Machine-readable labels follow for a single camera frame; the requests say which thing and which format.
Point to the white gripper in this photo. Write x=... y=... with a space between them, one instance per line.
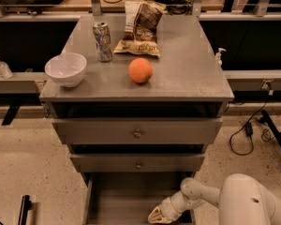
x=170 y=209

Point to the grey bottom drawer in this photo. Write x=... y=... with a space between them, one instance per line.
x=127 y=198

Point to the grey drawer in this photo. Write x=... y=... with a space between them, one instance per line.
x=137 y=131
x=127 y=198
x=133 y=163

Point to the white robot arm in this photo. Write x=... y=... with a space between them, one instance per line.
x=242 y=200

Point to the grey middle drawer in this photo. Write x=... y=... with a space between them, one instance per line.
x=133 y=163

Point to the grey drawer cabinet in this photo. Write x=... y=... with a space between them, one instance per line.
x=186 y=83

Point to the grey top drawer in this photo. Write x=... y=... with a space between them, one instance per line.
x=137 y=131

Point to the black bar on floor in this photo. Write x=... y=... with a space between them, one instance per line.
x=25 y=207

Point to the black stand leg right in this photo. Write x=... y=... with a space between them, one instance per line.
x=278 y=135

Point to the orange fruit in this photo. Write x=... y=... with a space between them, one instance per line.
x=140 y=70

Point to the white pump bottle right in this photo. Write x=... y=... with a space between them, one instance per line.
x=218 y=55

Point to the white bowl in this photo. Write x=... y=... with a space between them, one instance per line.
x=67 y=69

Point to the silver drink can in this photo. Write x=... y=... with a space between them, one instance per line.
x=102 y=36

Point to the brown chip bag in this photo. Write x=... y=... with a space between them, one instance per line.
x=140 y=36

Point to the clear sanitizer bottle left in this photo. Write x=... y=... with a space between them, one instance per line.
x=5 y=72

